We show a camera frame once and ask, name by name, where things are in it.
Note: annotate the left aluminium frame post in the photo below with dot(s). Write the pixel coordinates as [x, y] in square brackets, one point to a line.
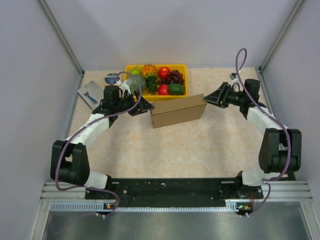
[60, 35]

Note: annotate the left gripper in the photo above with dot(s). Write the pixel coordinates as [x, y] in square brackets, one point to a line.
[143, 106]

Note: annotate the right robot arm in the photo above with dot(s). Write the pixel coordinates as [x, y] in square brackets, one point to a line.
[281, 147]

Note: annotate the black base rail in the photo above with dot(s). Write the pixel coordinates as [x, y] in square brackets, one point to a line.
[182, 192]

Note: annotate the green avocado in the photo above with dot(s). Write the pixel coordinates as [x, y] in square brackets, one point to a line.
[176, 89]

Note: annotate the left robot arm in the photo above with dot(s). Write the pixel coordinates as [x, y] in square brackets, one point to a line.
[69, 157]

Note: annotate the tape roll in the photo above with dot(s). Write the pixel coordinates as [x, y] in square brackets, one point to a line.
[112, 79]

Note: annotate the green netted melon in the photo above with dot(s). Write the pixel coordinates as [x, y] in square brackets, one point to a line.
[136, 82]

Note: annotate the red apple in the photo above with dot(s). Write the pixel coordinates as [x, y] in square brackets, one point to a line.
[163, 72]

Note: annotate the green pineapple leaves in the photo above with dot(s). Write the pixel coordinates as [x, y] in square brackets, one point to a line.
[151, 83]

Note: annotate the yellow plastic tray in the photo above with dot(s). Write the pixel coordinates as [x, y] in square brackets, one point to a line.
[182, 68]

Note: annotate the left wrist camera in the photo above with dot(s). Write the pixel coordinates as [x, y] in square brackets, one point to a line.
[125, 87]

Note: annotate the red pink fruit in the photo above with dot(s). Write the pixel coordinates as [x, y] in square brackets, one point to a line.
[163, 90]

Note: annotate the right aluminium frame post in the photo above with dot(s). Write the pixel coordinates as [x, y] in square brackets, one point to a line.
[297, 7]

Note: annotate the white slotted cable duct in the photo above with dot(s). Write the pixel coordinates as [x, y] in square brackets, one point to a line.
[106, 207]

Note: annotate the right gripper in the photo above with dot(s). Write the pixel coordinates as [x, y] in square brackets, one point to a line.
[219, 97]

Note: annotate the brown cardboard box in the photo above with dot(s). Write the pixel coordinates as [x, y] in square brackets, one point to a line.
[177, 111]

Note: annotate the blue razor package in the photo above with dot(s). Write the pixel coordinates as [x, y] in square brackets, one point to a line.
[92, 94]

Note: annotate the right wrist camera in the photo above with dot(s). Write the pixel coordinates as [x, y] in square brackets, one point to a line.
[234, 78]

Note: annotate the aluminium frame post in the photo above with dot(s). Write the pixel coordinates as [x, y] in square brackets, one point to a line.
[60, 35]
[297, 7]

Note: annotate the purple grape bunch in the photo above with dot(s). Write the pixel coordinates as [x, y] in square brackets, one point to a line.
[174, 77]

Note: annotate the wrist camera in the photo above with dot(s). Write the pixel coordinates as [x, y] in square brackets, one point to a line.
[234, 78]
[125, 87]

